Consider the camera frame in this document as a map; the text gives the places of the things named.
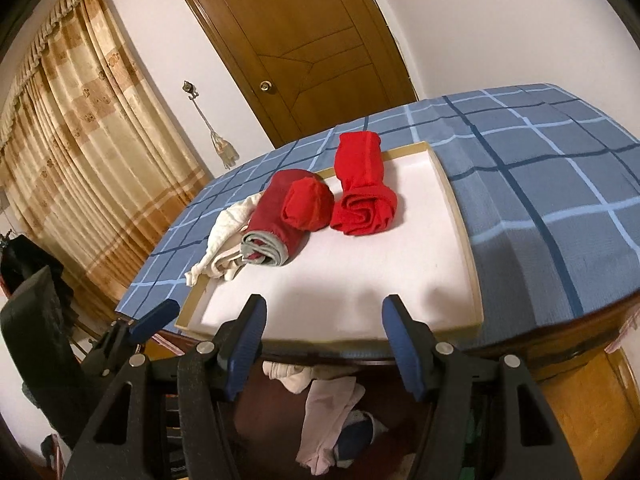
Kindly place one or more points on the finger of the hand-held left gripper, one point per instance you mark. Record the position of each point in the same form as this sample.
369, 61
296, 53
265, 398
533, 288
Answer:
155, 317

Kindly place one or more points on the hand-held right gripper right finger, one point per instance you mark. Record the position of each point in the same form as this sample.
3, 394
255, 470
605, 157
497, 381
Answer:
405, 355

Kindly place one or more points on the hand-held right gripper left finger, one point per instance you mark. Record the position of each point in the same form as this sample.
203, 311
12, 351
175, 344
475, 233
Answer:
247, 350

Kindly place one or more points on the light beige underwear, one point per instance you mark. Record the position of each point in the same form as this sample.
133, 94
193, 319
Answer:
295, 375

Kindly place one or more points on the dark wooden desk drawer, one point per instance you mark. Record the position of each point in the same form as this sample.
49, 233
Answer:
270, 425

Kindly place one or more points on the shallow gold cardboard tray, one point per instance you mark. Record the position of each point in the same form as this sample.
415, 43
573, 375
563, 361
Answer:
350, 280

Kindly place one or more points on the pale pink underwear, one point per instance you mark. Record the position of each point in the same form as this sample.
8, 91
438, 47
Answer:
325, 410

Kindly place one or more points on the dark blue underwear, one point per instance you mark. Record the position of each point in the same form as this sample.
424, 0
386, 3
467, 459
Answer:
355, 440

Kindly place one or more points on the cream white underwear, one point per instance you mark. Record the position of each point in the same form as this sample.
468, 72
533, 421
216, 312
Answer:
225, 232

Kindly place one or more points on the dark red grey-waistband underwear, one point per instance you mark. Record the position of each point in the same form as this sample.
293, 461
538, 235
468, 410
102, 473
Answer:
267, 215

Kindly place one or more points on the small red lace underwear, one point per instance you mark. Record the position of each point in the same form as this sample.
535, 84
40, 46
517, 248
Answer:
305, 205

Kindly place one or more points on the bright red underwear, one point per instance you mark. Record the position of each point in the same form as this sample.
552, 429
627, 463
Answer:
360, 180

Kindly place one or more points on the dark cloth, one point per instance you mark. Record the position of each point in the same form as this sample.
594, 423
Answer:
20, 257

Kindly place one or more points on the beige curtain tassel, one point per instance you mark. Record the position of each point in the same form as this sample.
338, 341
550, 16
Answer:
222, 147

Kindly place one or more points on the beige patterned curtain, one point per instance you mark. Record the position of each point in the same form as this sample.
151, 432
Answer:
75, 135

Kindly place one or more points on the blue plaid tablecloth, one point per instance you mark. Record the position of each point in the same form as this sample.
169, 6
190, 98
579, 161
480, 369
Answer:
525, 185

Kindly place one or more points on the brass door knob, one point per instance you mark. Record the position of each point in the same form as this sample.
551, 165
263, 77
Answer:
265, 86

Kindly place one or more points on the brown wooden door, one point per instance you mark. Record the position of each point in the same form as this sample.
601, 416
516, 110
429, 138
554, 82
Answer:
300, 35

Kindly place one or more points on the metal wall hook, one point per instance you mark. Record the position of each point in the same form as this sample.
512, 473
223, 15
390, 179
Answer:
189, 89

